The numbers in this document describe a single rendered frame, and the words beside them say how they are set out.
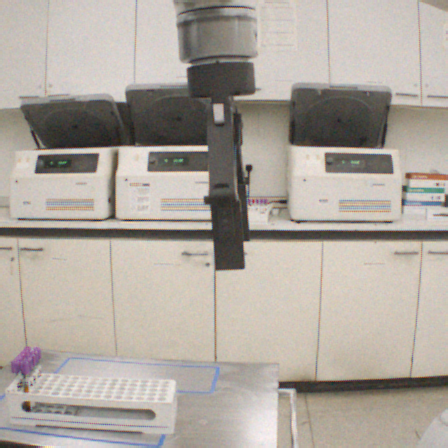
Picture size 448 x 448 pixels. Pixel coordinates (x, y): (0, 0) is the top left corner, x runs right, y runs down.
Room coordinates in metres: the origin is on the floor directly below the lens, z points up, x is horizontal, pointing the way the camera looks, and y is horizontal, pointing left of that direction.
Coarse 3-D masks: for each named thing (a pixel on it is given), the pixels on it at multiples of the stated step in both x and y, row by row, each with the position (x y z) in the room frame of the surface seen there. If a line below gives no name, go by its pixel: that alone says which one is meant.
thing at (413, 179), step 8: (408, 176) 3.23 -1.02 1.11; (416, 176) 3.19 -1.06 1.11; (424, 176) 3.19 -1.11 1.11; (432, 176) 3.19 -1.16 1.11; (440, 176) 3.18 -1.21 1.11; (408, 184) 3.23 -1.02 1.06; (416, 184) 3.19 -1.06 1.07; (424, 184) 3.19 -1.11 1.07; (432, 184) 3.19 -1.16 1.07; (440, 184) 3.18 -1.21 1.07
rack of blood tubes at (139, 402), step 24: (48, 384) 0.94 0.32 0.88; (72, 384) 0.95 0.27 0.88; (96, 384) 0.95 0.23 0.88; (120, 384) 0.96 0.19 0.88; (144, 384) 0.97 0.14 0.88; (168, 384) 0.97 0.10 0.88; (24, 408) 0.91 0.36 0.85; (48, 408) 0.94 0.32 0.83; (72, 408) 0.93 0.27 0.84; (96, 408) 0.97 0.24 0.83; (120, 408) 0.97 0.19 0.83; (144, 408) 0.89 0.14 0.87; (168, 408) 0.89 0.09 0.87; (144, 432) 0.89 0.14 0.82; (168, 432) 0.89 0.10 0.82
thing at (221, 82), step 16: (208, 64) 0.63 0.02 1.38; (224, 64) 0.63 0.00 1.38; (240, 64) 0.63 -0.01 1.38; (192, 80) 0.64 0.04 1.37; (208, 80) 0.63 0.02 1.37; (224, 80) 0.63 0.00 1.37; (240, 80) 0.63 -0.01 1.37; (192, 96) 0.65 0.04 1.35; (208, 96) 0.64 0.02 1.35; (224, 96) 0.63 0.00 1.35; (240, 96) 0.67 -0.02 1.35
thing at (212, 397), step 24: (48, 360) 1.21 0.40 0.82; (72, 360) 1.22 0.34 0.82; (96, 360) 1.23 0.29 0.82; (120, 360) 1.24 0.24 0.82; (144, 360) 1.24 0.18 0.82; (168, 360) 1.25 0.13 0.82; (192, 360) 1.25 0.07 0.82; (0, 384) 1.06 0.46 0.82; (192, 384) 1.11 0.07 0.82; (216, 384) 1.11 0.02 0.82; (240, 384) 1.11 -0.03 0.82; (264, 384) 1.11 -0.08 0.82; (0, 408) 0.95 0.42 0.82; (192, 408) 1.00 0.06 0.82; (216, 408) 1.00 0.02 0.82; (240, 408) 1.00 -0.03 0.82; (264, 408) 1.00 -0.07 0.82; (0, 432) 0.85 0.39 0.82; (24, 432) 0.86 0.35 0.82; (48, 432) 0.87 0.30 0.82; (72, 432) 0.88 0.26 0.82; (96, 432) 0.88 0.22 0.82; (120, 432) 0.89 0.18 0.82; (192, 432) 0.90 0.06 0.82; (216, 432) 0.90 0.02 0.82; (240, 432) 0.90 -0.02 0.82; (264, 432) 0.90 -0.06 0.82
